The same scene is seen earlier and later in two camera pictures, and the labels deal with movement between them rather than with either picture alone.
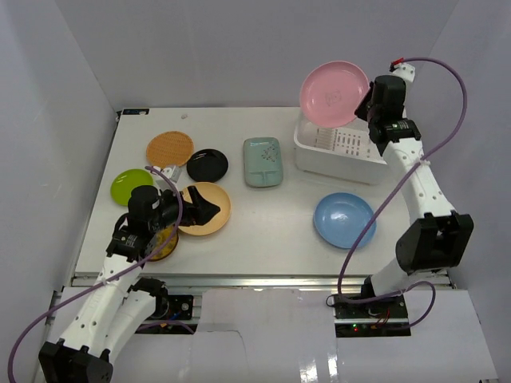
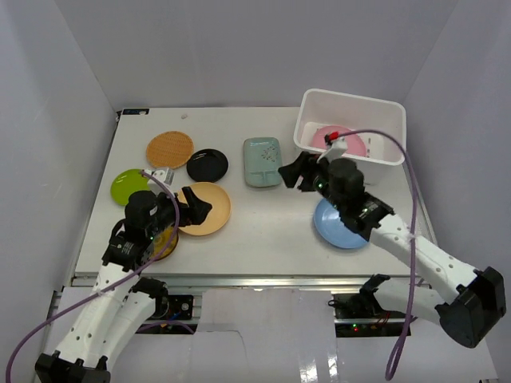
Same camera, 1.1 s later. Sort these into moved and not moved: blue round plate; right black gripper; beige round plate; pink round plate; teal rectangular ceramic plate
Moved: right black gripper; pink round plate
Not moved: beige round plate; blue round plate; teal rectangular ceramic plate
